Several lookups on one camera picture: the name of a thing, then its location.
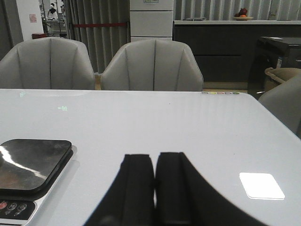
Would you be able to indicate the middle grey chair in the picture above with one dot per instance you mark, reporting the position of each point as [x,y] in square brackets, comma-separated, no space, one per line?
[153,65]

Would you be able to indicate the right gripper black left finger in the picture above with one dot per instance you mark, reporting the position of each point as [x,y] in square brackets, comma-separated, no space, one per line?
[130,199]

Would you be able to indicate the dark sideboard counter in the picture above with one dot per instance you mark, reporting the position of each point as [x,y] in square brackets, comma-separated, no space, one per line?
[224,50]

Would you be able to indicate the flat tray on counter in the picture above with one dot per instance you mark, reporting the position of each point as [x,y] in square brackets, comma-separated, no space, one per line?
[195,19]

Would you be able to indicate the silver black kitchen scale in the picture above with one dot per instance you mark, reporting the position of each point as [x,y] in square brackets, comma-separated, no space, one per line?
[29,169]

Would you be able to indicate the fruit bowl on counter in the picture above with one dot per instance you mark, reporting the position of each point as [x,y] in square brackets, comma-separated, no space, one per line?
[242,15]

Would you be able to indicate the white drawer cabinet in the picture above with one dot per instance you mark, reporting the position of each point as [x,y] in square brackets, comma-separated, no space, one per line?
[151,19]

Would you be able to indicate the pink wall notice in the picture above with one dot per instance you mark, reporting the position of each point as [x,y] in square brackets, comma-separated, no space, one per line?
[33,18]

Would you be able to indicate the black appliance box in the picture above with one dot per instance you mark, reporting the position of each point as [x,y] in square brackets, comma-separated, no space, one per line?
[274,52]

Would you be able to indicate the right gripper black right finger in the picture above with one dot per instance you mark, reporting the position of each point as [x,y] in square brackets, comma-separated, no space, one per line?
[185,198]

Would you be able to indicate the grey chair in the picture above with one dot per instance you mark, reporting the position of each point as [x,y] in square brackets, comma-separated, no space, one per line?
[47,63]
[284,102]
[153,65]

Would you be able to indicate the tan sofa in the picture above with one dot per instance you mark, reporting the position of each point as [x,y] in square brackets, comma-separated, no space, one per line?
[277,76]

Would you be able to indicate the person in background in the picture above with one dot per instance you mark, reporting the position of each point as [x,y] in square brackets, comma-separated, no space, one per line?
[52,12]

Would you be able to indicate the red bin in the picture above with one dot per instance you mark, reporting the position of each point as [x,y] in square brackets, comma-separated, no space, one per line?
[38,35]

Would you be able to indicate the red barrier bar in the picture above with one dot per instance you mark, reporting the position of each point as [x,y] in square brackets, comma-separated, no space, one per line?
[100,25]

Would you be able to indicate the left grey chair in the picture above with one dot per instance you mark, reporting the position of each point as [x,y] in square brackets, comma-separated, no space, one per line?
[47,63]

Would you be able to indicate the right side grey chair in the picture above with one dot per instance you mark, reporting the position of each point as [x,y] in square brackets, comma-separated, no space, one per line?
[284,102]

